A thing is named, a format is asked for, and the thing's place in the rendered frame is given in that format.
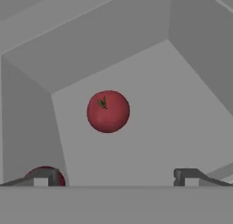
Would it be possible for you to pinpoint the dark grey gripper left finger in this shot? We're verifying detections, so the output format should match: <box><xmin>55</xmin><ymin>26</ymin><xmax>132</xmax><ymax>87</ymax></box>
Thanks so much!
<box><xmin>0</xmin><ymin>168</ymin><xmax>60</xmax><ymax>187</ymax></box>

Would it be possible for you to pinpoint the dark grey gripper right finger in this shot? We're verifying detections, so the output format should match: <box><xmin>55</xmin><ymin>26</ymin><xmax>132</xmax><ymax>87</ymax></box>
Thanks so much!
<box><xmin>173</xmin><ymin>168</ymin><xmax>233</xmax><ymax>187</ymax></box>

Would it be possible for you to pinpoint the red tomato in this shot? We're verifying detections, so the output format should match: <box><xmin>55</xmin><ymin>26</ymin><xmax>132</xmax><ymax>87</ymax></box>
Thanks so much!
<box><xmin>23</xmin><ymin>165</ymin><xmax>66</xmax><ymax>187</ymax></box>
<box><xmin>86</xmin><ymin>89</ymin><xmax>131</xmax><ymax>134</ymax></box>

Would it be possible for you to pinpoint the grey sink basin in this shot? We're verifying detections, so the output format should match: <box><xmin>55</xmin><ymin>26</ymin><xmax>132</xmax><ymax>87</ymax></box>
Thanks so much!
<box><xmin>0</xmin><ymin>0</ymin><xmax>233</xmax><ymax>187</ymax></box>

